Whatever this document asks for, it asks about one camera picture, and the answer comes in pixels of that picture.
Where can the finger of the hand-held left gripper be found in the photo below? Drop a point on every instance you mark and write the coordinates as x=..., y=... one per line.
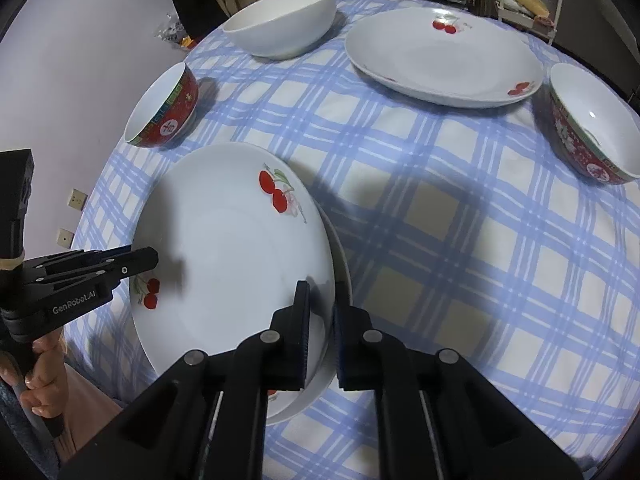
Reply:
x=140, y=262
x=105, y=251

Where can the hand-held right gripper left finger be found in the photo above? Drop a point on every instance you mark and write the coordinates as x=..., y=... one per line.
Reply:
x=302, y=340

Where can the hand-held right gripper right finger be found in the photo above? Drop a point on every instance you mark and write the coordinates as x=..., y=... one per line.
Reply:
x=342, y=345

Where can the white cherry print plate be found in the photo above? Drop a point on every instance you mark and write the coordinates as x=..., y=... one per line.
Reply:
x=440, y=60
x=300, y=402
x=225, y=260

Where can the red patterned bowl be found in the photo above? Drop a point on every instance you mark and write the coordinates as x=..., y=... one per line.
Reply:
x=595, y=110
x=172, y=110

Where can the large white bowl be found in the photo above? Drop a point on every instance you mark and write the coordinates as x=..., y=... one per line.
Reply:
x=280, y=25

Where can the person's left hand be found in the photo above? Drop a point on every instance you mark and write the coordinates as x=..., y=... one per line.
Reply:
x=50, y=360

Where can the colourful small packets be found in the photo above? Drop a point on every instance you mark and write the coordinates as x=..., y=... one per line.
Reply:
x=175, y=35

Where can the wall socket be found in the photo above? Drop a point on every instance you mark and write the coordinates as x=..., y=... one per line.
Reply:
x=65, y=237
x=77, y=200

